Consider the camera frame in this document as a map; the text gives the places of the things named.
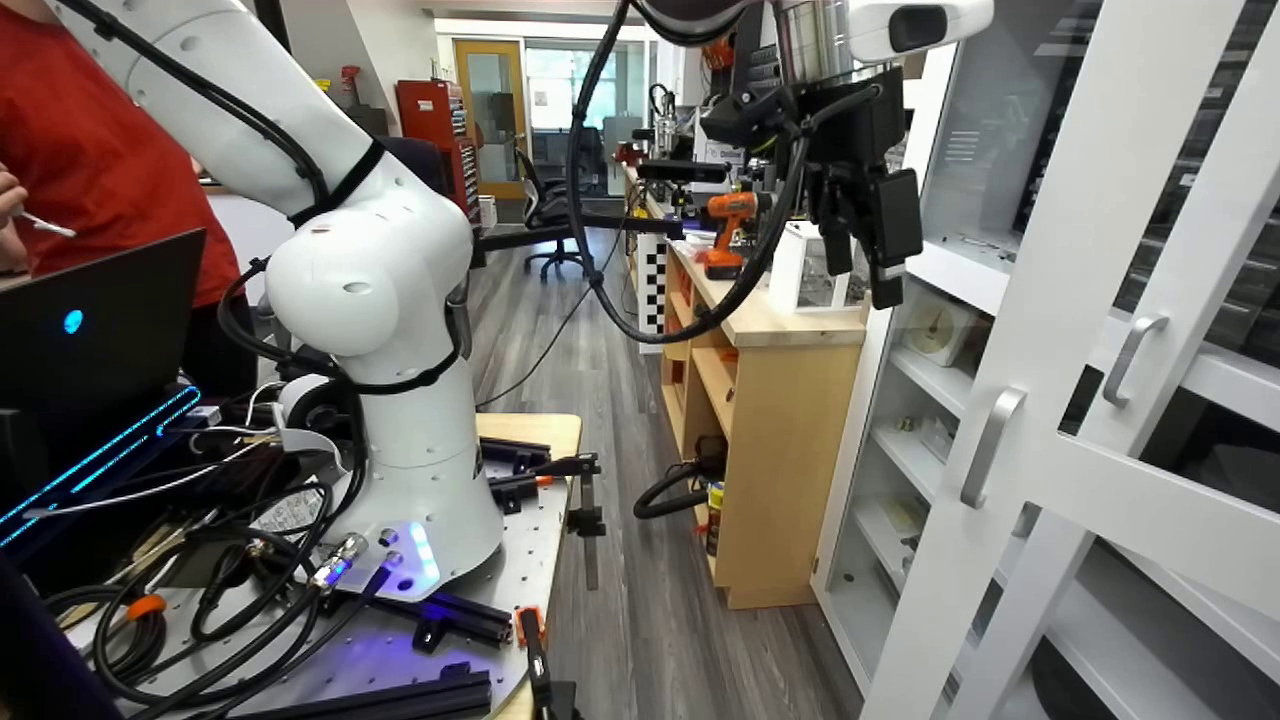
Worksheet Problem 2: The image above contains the robot workbench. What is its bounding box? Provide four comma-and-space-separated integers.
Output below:
0, 407, 591, 720

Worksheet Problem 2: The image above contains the black white checkerboard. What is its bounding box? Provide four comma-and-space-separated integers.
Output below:
632, 227, 672, 354

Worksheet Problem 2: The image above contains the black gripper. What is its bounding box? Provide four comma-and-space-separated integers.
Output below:
798, 69, 930, 314

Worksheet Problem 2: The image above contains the black hose loop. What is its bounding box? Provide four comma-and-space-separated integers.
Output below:
627, 457, 734, 528

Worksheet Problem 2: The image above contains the black laptop with blue lights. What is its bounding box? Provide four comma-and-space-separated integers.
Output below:
0, 227, 213, 555

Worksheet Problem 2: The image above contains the metal cabinet door handle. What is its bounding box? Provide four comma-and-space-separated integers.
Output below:
958, 384, 1032, 512
1101, 314, 1173, 414

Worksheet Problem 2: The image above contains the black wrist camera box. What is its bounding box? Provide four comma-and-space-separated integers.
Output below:
697, 71, 813, 151

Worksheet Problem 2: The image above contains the short black aluminium extrusion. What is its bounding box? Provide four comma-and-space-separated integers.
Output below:
410, 590, 515, 657

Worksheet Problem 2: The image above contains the orange cordless drill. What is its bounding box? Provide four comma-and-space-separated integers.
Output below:
697, 189, 769, 285

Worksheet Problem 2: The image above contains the person's right hand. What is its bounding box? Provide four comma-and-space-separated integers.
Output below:
0, 163, 32, 278

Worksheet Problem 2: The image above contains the person in red shirt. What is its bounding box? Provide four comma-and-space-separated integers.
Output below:
0, 0, 255, 403

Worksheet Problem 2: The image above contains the wooden workbench cabinet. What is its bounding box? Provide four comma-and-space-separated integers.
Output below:
658, 233, 873, 617

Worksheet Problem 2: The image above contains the black table clamp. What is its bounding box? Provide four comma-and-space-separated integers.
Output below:
477, 436, 613, 544

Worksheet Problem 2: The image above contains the white shelf cabinet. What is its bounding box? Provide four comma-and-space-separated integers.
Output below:
805, 0, 1280, 720

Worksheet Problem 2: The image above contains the black horizontal stand rod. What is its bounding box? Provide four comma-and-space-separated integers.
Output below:
473, 214, 693, 257

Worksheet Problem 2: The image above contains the white glass cabinet door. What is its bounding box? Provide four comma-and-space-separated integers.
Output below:
856, 0, 1280, 720
944, 52, 1280, 720

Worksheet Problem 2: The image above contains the black office chair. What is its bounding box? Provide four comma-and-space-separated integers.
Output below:
513, 142, 609, 289

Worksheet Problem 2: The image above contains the black cable heap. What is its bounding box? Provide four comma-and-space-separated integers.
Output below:
32, 425, 371, 717

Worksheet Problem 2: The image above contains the black clamp with orange grip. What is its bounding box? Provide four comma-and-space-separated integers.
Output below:
513, 605, 589, 720

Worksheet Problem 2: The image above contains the white framed clear box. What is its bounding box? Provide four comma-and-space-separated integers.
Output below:
769, 215, 897, 321

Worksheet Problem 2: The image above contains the long black aluminium extrusion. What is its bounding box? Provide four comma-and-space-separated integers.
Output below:
234, 662, 495, 720

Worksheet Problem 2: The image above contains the yellow framed glass door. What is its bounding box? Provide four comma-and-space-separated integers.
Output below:
454, 38, 532, 210

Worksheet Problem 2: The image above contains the red cabinet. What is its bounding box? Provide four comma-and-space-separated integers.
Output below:
396, 77, 473, 215

